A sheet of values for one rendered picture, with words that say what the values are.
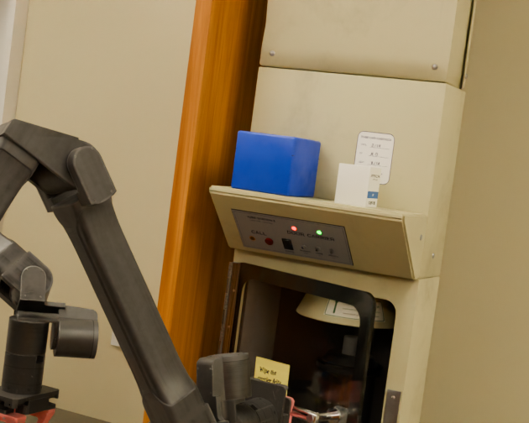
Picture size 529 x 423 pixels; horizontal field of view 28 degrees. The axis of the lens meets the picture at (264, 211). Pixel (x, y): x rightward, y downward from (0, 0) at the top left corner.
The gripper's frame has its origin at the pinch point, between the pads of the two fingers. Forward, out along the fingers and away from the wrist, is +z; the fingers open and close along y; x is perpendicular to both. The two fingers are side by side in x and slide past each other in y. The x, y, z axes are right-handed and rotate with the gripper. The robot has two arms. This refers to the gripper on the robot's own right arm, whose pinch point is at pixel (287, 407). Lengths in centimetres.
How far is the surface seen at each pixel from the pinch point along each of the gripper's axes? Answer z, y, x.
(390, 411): 12.1, 0.1, -12.1
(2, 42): 54, 55, 109
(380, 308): 18.2, 14.7, -6.1
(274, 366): 6.4, 4.2, 5.8
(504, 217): 55, 31, -15
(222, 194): 0.8, 29.8, 16.0
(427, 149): 12.2, 40.7, -12.0
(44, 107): 55, 41, 95
